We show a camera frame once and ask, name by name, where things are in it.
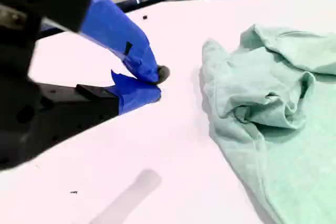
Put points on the pale green t-shirt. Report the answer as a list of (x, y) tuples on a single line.
[(275, 155)]

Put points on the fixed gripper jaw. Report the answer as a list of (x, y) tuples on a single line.
[(136, 95)]

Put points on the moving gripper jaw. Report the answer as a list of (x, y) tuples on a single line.
[(123, 32)]

